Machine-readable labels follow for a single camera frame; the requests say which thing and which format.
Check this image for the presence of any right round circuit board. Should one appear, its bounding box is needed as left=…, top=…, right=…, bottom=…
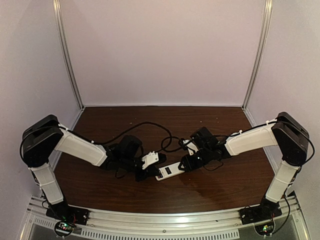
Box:
left=254, top=221, right=275, bottom=237

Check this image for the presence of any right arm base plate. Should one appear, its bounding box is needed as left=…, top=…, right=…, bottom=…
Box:
left=238, top=203, right=282, bottom=225

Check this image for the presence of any round circuit board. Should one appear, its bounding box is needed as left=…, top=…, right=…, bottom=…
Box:
left=53, top=221, right=75, bottom=238
left=254, top=221, right=275, bottom=237

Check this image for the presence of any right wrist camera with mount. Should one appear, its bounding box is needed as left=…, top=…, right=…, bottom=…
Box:
left=179, top=139, right=198, bottom=156

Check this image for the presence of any left round circuit board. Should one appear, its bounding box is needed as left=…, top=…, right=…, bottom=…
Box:
left=53, top=221, right=75, bottom=238

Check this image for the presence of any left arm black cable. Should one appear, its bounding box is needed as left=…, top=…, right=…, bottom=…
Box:
left=19, top=121, right=173, bottom=153

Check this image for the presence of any right aluminium frame post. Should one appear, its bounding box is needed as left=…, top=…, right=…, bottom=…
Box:
left=242, top=0, right=273, bottom=110

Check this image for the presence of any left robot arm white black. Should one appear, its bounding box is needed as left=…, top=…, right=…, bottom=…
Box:
left=19, top=114, right=167, bottom=205

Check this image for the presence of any white remote control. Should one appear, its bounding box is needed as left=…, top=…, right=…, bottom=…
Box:
left=155, top=162, right=185, bottom=181

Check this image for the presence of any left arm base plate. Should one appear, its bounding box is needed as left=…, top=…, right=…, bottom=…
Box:
left=45, top=202, right=89, bottom=226

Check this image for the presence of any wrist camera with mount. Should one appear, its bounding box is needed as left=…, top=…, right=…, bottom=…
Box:
left=179, top=139, right=198, bottom=156
left=141, top=151, right=167, bottom=170

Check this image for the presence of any front aluminium rail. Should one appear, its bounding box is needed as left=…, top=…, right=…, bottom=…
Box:
left=17, top=196, right=311, bottom=240

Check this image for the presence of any left aluminium frame post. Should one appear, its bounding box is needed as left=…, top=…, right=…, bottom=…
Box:
left=52, top=0, right=85, bottom=110

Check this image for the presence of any aluminium frame post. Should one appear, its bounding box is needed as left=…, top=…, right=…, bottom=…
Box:
left=52, top=0, right=85, bottom=110
left=242, top=0, right=273, bottom=110

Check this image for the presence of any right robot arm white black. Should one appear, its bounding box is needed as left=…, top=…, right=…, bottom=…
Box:
left=178, top=112, right=314, bottom=222

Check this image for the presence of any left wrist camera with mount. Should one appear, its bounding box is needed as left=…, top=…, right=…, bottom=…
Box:
left=141, top=151, right=167, bottom=170

